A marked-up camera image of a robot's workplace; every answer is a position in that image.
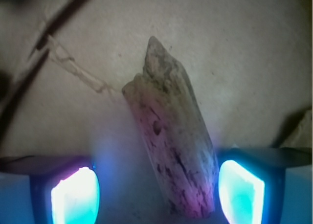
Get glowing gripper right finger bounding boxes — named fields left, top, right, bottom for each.
left=218, top=147, right=313, bottom=224

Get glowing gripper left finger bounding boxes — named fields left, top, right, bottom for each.
left=0, top=156, right=100, bottom=224

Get brown wood chip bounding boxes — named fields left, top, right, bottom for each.
left=122, top=36, right=219, bottom=219

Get brown paper bag tray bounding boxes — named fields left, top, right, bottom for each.
left=0, top=0, right=313, bottom=224

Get dark thin cable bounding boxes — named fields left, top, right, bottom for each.
left=0, top=0, right=103, bottom=146

